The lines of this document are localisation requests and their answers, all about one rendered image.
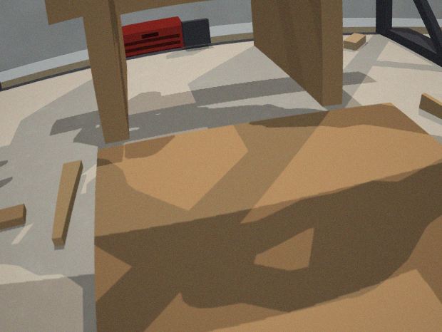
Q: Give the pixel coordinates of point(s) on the brown wooden board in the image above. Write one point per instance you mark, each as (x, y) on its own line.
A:
(305, 39)
(104, 41)

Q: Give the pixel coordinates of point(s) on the tan flat wooden board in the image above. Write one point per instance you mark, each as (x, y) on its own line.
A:
(320, 222)

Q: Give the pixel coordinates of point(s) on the dark grey block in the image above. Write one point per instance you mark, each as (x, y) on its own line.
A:
(195, 32)

